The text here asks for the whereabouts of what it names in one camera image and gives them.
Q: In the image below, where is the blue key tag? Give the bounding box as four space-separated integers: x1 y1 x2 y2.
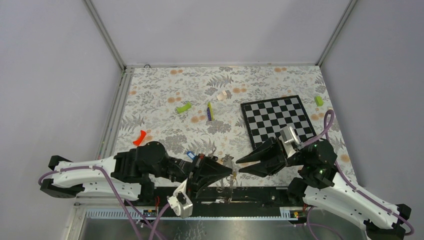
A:
186 151 196 161

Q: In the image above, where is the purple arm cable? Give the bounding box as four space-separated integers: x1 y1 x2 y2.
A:
37 165 173 240
299 109 416 240

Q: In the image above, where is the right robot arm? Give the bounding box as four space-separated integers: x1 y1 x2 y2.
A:
236 137 414 240

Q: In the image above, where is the black white chessboard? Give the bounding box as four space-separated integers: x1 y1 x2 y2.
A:
240 95 317 150

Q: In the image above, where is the small green block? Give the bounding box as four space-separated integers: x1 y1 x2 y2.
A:
314 95 324 107

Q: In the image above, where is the large silver keyring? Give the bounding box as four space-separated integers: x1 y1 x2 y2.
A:
216 154 237 204

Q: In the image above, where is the floral table mat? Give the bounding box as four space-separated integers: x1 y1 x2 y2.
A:
105 65 359 188

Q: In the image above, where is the cream toy block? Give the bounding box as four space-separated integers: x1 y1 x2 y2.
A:
216 90 229 101

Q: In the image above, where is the red curved block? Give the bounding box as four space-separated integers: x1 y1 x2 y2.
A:
132 130 147 147

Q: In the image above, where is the green curved block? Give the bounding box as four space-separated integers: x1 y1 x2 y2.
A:
176 102 192 114

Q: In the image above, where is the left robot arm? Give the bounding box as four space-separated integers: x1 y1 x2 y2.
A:
38 141 233 206

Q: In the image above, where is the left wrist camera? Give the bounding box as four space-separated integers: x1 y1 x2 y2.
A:
167 179 193 219

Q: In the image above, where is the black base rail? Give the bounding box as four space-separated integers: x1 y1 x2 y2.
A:
123 186 309 219

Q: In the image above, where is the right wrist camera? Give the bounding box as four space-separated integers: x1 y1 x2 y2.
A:
279 126 301 158

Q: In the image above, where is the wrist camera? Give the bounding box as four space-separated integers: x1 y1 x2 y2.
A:
167 179 193 219
279 126 301 158

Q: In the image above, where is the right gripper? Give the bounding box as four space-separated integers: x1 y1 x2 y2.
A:
234 135 307 178

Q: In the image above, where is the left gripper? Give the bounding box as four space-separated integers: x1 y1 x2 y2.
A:
149 154 234 201

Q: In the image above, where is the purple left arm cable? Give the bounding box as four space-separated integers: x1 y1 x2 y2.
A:
37 165 173 240

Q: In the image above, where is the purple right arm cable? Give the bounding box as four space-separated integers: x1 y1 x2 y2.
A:
299 109 416 240

